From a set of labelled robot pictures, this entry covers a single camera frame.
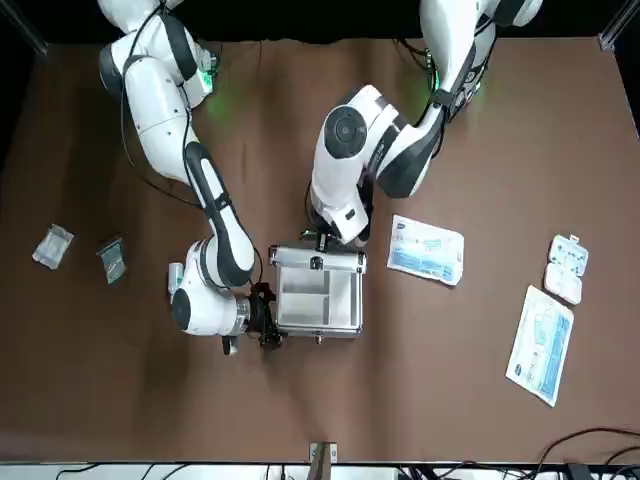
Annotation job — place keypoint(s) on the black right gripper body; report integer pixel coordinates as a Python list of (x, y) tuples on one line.
[(257, 315)]

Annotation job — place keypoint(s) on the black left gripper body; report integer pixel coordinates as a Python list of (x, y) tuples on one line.
[(322, 240)]

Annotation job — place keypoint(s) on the white plastic partition tray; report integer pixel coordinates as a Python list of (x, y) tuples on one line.
[(302, 300)]

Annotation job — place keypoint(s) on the silver aluminium first-aid case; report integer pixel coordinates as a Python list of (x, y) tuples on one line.
[(345, 300)]

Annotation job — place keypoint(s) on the white disinfectant bottle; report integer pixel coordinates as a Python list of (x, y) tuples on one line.
[(175, 280)]

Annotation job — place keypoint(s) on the clear bandage packet green print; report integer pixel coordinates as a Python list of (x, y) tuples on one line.
[(111, 260)]

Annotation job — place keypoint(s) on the white gauze packet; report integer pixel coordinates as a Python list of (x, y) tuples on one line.
[(52, 247)]

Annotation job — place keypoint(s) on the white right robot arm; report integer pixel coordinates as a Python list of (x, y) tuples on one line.
[(155, 100)]

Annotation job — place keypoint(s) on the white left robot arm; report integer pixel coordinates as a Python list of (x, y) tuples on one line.
[(335, 185)]

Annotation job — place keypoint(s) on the wide blue white pouch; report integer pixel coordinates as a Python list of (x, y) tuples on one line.
[(425, 250)]

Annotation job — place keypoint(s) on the long blue white pouch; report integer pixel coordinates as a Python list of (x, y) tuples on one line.
[(542, 345)]

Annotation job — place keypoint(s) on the plain white plastic box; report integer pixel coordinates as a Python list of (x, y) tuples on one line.
[(562, 285)]

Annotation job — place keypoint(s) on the aluminium camera post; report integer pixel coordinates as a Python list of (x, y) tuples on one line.
[(322, 462)]

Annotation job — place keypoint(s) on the aluminium frame profile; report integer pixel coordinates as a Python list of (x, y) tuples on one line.
[(612, 32)]

